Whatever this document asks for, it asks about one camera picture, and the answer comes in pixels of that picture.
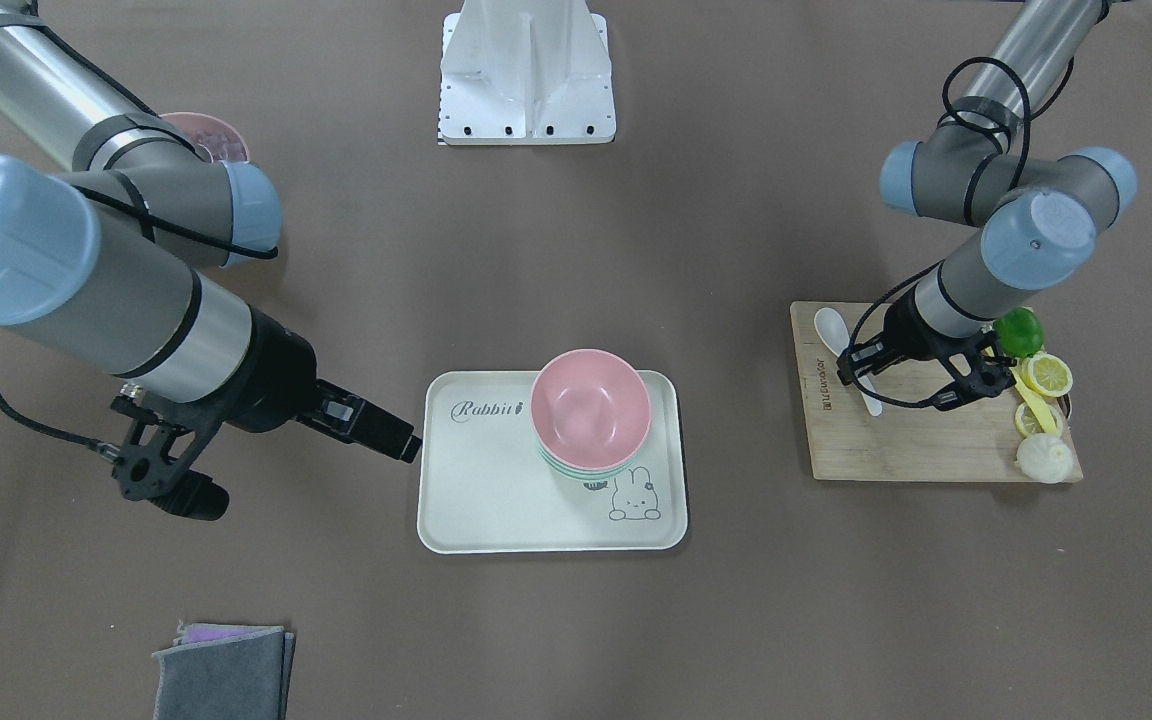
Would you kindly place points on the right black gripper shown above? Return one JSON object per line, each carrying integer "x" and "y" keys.
{"x": 276, "y": 378}

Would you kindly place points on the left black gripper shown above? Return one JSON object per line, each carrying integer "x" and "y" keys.
{"x": 908, "y": 331}

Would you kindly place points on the white ceramic spoon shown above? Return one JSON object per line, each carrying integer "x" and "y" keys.
{"x": 832, "y": 330}

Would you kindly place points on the small pink bowl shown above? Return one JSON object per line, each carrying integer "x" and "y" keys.
{"x": 590, "y": 408}

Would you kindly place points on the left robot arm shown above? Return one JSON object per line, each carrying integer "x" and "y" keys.
{"x": 1034, "y": 221}

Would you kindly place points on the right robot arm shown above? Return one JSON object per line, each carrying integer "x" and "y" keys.
{"x": 106, "y": 262}

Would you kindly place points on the large pink ice bowl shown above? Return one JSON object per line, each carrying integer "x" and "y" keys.
{"x": 187, "y": 120}

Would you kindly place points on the bamboo cutting board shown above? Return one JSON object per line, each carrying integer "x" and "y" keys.
{"x": 977, "y": 443}

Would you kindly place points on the green lime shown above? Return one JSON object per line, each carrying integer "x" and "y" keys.
{"x": 1019, "y": 333}

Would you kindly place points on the white rabbit tray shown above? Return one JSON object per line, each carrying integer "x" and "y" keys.
{"x": 485, "y": 488}

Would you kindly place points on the lemon slice lower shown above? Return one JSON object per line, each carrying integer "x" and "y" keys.
{"x": 1028, "y": 423}

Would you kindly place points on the lemon slice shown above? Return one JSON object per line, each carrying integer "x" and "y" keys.
{"x": 1028, "y": 423}
{"x": 1046, "y": 374}

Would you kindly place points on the yellow plastic knife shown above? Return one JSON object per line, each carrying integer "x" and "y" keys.
{"x": 1037, "y": 402}

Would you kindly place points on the lemon slice upper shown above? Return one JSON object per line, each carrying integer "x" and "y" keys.
{"x": 1046, "y": 374}

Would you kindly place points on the stacked green bowls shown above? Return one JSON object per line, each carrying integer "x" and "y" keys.
{"x": 583, "y": 475}

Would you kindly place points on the purple cloth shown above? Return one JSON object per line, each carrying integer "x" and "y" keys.
{"x": 216, "y": 632}

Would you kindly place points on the grey folded cloth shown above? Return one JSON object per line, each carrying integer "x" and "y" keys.
{"x": 243, "y": 678}

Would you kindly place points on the clear ice cubes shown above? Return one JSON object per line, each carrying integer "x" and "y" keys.
{"x": 219, "y": 144}

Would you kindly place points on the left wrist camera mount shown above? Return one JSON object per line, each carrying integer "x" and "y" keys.
{"x": 978, "y": 368}

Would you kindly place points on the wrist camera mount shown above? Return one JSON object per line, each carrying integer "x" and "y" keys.
{"x": 154, "y": 460}
{"x": 978, "y": 368}

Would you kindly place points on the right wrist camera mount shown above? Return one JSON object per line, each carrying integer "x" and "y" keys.
{"x": 154, "y": 460}

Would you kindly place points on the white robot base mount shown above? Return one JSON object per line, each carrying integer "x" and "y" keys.
{"x": 518, "y": 73}

